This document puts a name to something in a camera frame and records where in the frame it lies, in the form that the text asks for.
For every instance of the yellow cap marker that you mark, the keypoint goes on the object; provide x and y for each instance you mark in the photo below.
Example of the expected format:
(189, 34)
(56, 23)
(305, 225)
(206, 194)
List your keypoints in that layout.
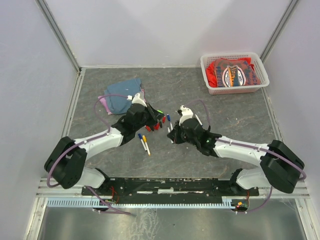
(146, 144)

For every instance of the blue cloth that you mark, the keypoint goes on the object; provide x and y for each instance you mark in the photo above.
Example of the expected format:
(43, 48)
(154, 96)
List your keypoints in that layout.
(131, 84)

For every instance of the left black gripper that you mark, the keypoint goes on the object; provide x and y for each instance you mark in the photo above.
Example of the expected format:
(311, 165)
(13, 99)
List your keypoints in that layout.
(156, 116)

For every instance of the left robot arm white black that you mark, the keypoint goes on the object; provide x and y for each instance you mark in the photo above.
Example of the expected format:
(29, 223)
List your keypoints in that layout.
(66, 164)

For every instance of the pink cloth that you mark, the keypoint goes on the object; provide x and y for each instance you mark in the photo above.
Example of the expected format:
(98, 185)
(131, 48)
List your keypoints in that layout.
(116, 105)

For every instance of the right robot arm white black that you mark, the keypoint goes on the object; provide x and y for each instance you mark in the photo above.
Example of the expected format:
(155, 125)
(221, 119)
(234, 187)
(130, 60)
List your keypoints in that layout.
(275, 163)

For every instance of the red printed cloth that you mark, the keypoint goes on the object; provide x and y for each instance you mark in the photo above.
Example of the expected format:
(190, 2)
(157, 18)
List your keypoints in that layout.
(227, 73)

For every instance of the white plastic basket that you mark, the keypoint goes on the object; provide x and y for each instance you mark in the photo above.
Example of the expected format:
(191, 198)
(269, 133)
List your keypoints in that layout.
(206, 60)

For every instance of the aluminium rail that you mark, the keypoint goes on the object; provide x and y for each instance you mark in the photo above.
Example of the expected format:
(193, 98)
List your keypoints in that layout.
(299, 191)

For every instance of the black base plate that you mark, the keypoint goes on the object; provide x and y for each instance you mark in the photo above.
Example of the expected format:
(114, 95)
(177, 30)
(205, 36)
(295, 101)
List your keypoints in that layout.
(196, 189)

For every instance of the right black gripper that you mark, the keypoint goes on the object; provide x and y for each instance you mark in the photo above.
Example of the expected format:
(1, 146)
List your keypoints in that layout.
(174, 134)

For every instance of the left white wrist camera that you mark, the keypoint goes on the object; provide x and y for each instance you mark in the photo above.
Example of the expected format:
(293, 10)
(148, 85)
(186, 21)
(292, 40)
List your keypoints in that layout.
(138, 98)

